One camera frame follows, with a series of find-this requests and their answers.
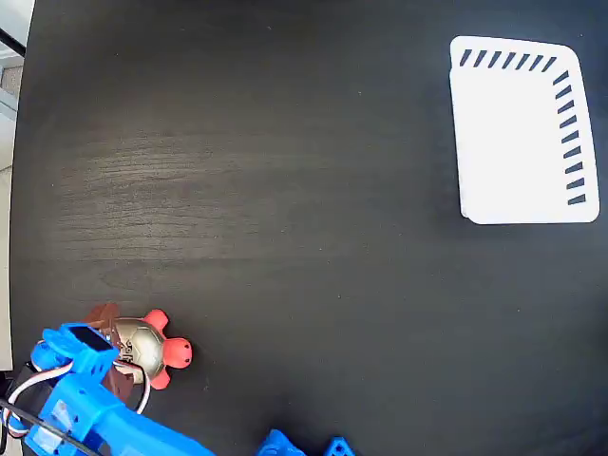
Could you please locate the black metal bar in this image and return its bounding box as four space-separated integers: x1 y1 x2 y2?
0 27 28 57

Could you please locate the red turtle toy gold shell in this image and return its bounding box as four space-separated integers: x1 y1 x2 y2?
111 308 194 392

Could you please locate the black table clamp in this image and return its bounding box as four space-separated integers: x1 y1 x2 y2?
0 363 48 409

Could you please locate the white slotted tray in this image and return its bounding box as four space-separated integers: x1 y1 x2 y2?
448 35 601 226

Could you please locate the black camera cable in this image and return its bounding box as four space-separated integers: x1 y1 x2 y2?
0 398 104 455

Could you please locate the white servo wire bundle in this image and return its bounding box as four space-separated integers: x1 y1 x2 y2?
0 359 153 441

